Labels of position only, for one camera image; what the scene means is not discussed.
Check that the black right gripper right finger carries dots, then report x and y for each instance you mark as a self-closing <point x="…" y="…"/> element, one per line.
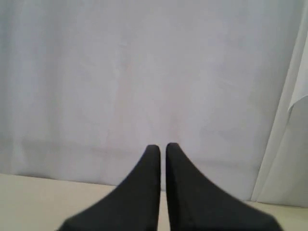
<point x="196" y="204"/>

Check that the white curtain backdrop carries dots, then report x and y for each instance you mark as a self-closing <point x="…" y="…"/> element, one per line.
<point x="85" y="85"/>

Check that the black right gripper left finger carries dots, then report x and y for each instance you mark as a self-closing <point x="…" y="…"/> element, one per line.
<point x="132" y="206"/>

